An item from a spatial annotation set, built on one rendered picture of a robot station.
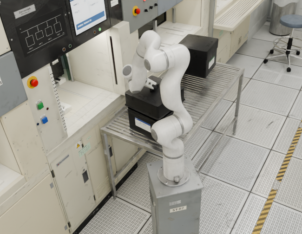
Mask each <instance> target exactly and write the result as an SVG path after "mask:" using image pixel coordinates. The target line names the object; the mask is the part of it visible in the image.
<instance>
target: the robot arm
mask: <svg viewBox="0 0 302 234"><path fill-rule="evenodd" d="M160 46H161V38H160V36H159V35H158V34H157V33H156V32H155V31H152V30H148V31H146V32H144V33H143V34H142V36H141V38H140V40H139V43H138V45H137V48H136V50H135V53H134V55H133V58H132V65H130V64H128V65H125V66H124V67H123V69H122V76H123V77H124V78H126V79H127V81H128V84H129V89H130V92H131V93H134V94H136V93H139V92H141V90H142V89H143V87H144V86H145V87H148V88H150V89H153V90H155V91H156V89H157V86H156V84H157V83H156V82H154V81H152V80H151V79H149V78H147V70H148V71H150V72H153V73H157V72H162V71H165V70H167V69H168V71H167V73H166V75H165V76H164V77H163V79H162V81H161V83H160V94H161V99H162V103H163V105H164V106H165V107H166V108H167V109H169V110H171V111H174V113H173V115H171V116H168V117H166V118H163V119H161V120H159V121H157V122H155V123H154V124H153V126H152V128H151V136H152V137H153V138H154V140H155V141H157V142H158V143H159V144H160V145H162V147H163V166H161V167H160V169H159V170H158V178H159V180H160V182H161V183H162V184H164V185H166V186H170V187H178V186H181V185H184V184H185V183H186V182H187V181H188V180H189V177H190V172H189V170H188V168H187V167H186V166H185V165H184V143H183V141H182V140H181V139H179V138H177V137H179V136H181V135H183V134H186V133H187V132H189V131H190V130H191V128H192V126H193V121H192V118H191V116H190V114H189V113H188V112H187V110H186V109H185V107H184V106H183V103H182V100H181V90H180V83H181V79H182V77H183V75H184V73H185V71H186V69H187V68H188V65H189V62H190V52H189V50H188V49H187V47H186V46H184V45H182V44H175V45H171V46H168V47H164V48H161V49H159V48H160Z"/></svg>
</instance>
